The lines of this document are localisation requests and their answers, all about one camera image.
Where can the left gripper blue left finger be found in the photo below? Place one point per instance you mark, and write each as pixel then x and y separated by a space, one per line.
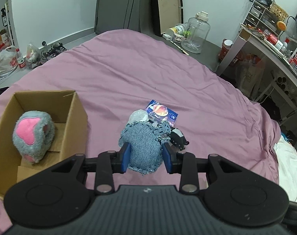
pixel 109 163

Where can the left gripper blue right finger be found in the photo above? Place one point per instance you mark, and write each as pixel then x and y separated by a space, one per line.
pixel 184 164

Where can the black stitched soft toy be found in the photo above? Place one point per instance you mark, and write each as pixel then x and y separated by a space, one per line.
pixel 178 139

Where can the blue denim soft pouch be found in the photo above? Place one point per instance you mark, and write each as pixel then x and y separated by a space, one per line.
pixel 146 142

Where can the white plastic bag pouch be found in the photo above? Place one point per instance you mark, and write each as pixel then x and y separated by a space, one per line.
pixel 137 116

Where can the blue tissue packet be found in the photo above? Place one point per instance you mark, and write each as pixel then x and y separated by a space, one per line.
pixel 159 113

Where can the brown cardboard box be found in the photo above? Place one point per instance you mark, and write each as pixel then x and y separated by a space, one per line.
pixel 70 121

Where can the small clear plastic bag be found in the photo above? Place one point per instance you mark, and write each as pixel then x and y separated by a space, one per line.
pixel 33 56

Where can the red cap plastic bottle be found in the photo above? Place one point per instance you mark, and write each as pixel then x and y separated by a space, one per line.
pixel 20 59

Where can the clear large water jug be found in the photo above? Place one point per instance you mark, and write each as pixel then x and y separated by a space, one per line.
pixel 196 33

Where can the white red plastic bag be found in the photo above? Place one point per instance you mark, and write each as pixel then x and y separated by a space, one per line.
pixel 8 61

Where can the white desk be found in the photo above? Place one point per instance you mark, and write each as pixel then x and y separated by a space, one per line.
pixel 247 36

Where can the grey door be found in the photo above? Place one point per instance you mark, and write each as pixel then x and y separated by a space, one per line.
pixel 117 14

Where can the desk drawer organizer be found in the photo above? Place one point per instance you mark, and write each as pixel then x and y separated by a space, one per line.
pixel 259 17

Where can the brown framed board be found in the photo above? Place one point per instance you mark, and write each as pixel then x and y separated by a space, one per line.
pixel 166 14

